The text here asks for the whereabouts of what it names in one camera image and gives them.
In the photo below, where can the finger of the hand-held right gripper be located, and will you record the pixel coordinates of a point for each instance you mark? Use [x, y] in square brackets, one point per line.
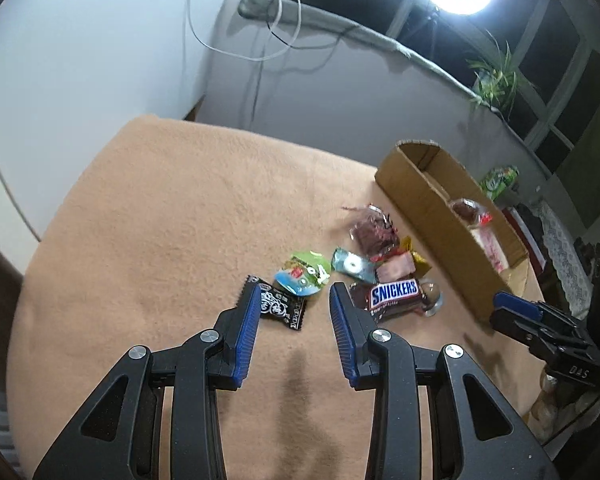
[510, 326]
[517, 304]

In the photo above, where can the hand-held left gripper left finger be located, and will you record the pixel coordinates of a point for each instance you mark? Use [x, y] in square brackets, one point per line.
[247, 330]

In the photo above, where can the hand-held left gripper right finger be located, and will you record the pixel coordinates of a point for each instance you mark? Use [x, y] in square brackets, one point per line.
[340, 330]

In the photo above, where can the black snack packet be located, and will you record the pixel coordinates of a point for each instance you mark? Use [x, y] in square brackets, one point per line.
[277, 305]

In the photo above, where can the brown chocolate bar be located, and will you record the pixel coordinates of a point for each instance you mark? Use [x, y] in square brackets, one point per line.
[390, 297]

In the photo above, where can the round green blue snack packet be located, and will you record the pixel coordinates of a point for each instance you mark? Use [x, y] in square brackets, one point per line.
[305, 275]

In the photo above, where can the teal snack packet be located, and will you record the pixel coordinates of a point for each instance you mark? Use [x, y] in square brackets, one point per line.
[350, 264]

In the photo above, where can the pink candy packet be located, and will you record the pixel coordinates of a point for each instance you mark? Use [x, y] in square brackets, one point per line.
[395, 269]

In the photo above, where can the clear chocolate candy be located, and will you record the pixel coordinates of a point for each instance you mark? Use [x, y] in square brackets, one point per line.
[432, 295]

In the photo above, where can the clear bag of red snacks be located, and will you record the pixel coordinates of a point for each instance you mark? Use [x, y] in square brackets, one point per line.
[372, 230]

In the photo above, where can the yellow snack wrapper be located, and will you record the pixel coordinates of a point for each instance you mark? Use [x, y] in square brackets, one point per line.
[416, 256]

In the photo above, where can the cardboard box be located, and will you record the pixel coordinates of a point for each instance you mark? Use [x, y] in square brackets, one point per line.
[430, 220]

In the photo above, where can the white lace cloth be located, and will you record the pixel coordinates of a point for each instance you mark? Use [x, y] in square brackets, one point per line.
[555, 240]

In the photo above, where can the clear wrapped bread package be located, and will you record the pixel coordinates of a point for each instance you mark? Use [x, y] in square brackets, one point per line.
[467, 210]

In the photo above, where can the green snack bag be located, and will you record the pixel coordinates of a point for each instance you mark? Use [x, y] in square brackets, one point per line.
[500, 180]

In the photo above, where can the olive curtain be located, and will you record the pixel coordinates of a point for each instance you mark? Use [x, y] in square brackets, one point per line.
[595, 160]

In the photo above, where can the potted green plant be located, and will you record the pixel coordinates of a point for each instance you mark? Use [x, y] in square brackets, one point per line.
[495, 80]

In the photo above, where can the grey windowsill cloth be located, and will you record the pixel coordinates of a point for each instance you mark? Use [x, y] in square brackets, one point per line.
[330, 15]

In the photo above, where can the white framed window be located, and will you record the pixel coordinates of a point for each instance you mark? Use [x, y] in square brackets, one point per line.
[370, 0]

